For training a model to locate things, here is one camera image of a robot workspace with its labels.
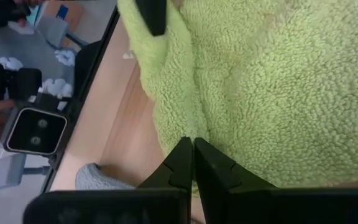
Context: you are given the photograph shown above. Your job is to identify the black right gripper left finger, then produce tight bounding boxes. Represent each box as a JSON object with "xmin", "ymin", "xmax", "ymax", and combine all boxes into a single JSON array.
[{"xmin": 22, "ymin": 136, "xmax": 195, "ymax": 224}]

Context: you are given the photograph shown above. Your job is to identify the black silver-rimmed table camera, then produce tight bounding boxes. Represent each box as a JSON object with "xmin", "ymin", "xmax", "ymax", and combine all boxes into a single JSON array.
[{"xmin": 3, "ymin": 106, "xmax": 68, "ymax": 156}]

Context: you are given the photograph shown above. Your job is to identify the black aluminium table frame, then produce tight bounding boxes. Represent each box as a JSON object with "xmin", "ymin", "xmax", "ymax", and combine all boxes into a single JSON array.
[{"xmin": 40, "ymin": 6, "xmax": 120, "ymax": 194}]

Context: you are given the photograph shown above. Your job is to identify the grey microfiber towel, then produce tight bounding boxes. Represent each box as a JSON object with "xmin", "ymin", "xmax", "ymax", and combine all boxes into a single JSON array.
[{"xmin": 75, "ymin": 162, "xmax": 136, "ymax": 191}]

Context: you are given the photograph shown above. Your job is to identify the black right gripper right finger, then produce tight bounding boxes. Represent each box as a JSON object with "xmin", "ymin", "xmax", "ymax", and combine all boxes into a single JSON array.
[{"xmin": 194, "ymin": 137, "xmax": 358, "ymax": 224}]

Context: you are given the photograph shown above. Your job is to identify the grey stand foot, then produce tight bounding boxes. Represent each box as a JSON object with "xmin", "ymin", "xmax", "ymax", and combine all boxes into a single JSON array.
[
  {"xmin": 0, "ymin": 154, "xmax": 51, "ymax": 192},
  {"xmin": 35, "ymin": 14, "xmax": 88, "ymax": 49}
]

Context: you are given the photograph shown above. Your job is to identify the white crumpled paper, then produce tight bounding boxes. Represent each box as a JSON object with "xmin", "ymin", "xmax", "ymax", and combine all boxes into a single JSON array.
[
  {"xmin": 41, "ymin": 78, "xmax": 73, "ymax": 98},
  {"xmin": 54, "ymin": 49, "xmax": 76, "ymax": 67},
  {"xmin": 0, "ymin": 57, "xmax": 24, "ymax": 71}
]

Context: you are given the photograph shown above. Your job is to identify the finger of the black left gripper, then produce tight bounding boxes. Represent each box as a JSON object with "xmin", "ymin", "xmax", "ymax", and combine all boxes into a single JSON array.
[{"xmin": 134, "ymin": 0, "xmax": 168, "ymax": 37}]

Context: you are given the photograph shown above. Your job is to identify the green microfiber towel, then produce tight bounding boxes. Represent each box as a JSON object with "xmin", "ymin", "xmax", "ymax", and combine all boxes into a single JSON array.
[{"xmin": 116, "ymin": 0, "xmax": 358, "ymax": 200}]

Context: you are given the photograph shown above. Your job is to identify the brown cardboard box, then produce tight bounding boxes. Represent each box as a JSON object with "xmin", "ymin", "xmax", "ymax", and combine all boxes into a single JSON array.
[{"xmin": 44, "ymin": 0, "xmax": 85, "ymax": 32}]

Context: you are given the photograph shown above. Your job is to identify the black handheld device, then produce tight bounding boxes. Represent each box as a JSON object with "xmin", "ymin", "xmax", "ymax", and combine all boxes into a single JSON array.
[{"xmin": 0, "ymin": 63, "xmax": 42, "ymax": 102}]

